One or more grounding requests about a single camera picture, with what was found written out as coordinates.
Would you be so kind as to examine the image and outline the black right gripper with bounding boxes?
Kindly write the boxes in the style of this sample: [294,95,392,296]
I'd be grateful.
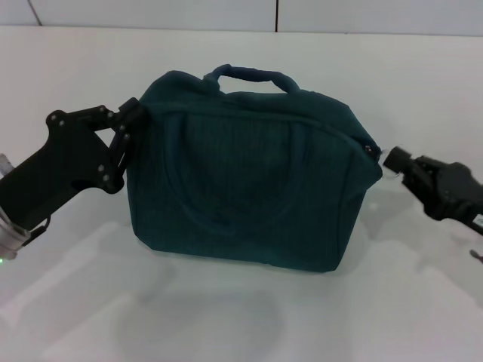
[383,146,483,238]

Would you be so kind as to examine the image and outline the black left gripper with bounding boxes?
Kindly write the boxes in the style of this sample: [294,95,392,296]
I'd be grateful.
[0,97,147,231]

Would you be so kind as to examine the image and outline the grey left gripper cable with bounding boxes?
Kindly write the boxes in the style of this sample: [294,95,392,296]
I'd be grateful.
[21,215,52,246]

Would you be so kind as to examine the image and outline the dark teal insulated bag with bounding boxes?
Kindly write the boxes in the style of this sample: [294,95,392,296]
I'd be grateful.
[126,63,384,273]

